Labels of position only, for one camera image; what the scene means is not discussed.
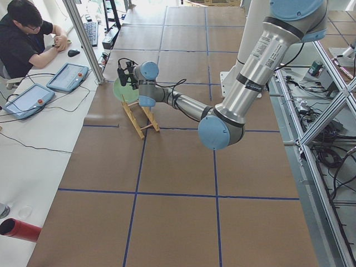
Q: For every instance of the light green round plate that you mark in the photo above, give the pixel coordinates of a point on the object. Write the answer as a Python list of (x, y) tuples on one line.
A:
[(125, 93)]

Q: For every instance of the red metal bottle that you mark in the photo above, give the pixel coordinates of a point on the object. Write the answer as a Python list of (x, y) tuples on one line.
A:
[(20, 230)]

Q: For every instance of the black computer mouse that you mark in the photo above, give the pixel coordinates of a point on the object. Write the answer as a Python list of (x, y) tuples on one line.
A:
[(73, 52)]

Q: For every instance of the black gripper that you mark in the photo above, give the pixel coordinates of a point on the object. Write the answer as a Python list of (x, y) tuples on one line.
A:
[(134, 82)]

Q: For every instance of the aluminium side frame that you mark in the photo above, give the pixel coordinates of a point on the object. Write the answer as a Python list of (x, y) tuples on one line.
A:
[(314, 97)]

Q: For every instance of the blue teach pendant far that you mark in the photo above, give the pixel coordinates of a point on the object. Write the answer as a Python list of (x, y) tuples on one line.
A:
[(68, 78)]

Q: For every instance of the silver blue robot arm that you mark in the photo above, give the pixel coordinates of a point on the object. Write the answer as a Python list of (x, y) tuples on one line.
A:
[(271, 28)]

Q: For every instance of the blue teach pendant near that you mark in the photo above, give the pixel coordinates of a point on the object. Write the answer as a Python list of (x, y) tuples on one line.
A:
[(29, 102)]

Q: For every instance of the black keyboard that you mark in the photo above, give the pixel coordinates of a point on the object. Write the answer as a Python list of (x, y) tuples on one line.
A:
[(91, 29)]

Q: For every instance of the seated person black shirt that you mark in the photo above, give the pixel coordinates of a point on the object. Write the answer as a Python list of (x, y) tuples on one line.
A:
[(27, 40)]

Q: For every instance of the wooden dish rack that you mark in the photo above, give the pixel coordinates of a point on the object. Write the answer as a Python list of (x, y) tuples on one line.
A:
[(141, 117)]

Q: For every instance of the blue teach pendant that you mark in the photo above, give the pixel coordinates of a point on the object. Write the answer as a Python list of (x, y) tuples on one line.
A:
[(68, 78), (29, 102)]

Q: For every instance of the aluminium frame post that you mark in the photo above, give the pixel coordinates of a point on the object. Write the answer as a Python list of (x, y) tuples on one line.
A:
[(85, 43)]

